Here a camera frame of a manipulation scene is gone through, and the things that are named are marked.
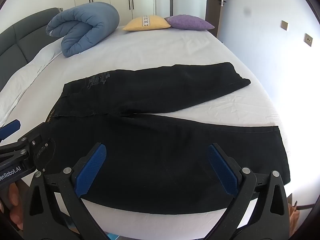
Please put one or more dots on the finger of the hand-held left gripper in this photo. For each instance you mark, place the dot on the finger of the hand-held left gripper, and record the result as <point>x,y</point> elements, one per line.
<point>23,146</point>
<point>11,128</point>

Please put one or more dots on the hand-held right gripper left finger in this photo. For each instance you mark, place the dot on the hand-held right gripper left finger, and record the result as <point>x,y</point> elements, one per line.
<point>91,170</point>

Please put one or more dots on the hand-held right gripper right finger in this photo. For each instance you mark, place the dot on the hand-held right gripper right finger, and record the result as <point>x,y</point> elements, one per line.
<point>221,170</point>

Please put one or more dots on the black pants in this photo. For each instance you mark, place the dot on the black pants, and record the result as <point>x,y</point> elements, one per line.
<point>150,142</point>

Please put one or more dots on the person's left hand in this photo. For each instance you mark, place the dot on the person's left hand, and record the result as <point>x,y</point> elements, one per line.
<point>15,197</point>

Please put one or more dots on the white pillow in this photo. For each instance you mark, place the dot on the white pillow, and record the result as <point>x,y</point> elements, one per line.
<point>27,72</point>

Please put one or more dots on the grey upholstered headboard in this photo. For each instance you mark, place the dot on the grey upholstered headboard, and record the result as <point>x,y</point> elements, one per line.
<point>22,35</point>

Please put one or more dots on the rolled blue duvet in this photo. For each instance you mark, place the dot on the rolled blue duvet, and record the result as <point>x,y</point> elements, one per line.
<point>85,25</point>

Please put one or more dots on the white bed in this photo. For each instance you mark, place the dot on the white bed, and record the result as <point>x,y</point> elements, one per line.
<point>162,47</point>

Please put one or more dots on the purple pillow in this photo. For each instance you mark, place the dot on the purple pillow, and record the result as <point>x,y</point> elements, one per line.
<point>190,22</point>

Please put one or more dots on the brown door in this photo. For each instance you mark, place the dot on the brown door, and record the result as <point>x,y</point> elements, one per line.
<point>220,17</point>

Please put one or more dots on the yellow pillow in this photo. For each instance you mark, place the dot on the yellow pillow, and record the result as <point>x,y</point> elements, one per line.
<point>147,23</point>

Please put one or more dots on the bronze wall switch plate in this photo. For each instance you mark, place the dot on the bronze wall switch plate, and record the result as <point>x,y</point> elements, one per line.
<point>308,40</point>
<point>284,25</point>

